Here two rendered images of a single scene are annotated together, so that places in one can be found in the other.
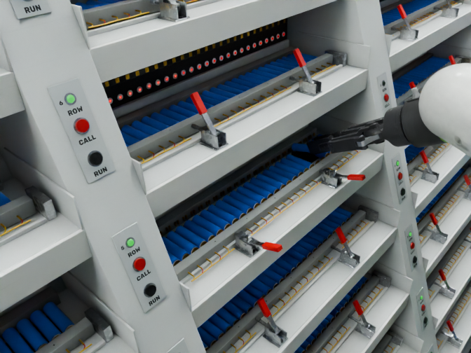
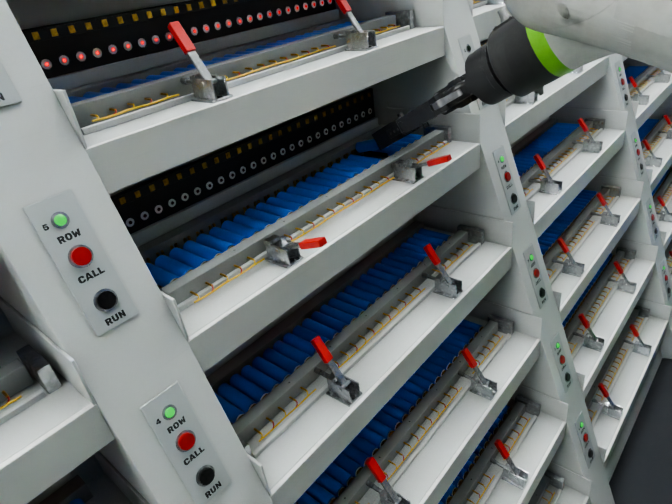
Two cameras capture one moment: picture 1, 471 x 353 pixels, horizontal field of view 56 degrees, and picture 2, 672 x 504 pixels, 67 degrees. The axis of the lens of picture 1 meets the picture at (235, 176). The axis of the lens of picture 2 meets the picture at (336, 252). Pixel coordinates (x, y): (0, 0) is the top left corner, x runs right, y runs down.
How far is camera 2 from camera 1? 26 cm
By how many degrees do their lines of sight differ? 4
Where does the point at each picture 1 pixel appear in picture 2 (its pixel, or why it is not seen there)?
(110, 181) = (13, 119)
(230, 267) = (256, 283)
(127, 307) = (65, 325)
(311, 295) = (396, 336)
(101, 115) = not seen: outside the picture
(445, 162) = (569, 172)
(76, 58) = not seen: outside the picture
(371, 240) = (477, 264)
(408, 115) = (496, 44)
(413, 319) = (550, 376)
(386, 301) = (510, 351)
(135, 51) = not seen: outside the picture
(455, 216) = (591, 245)
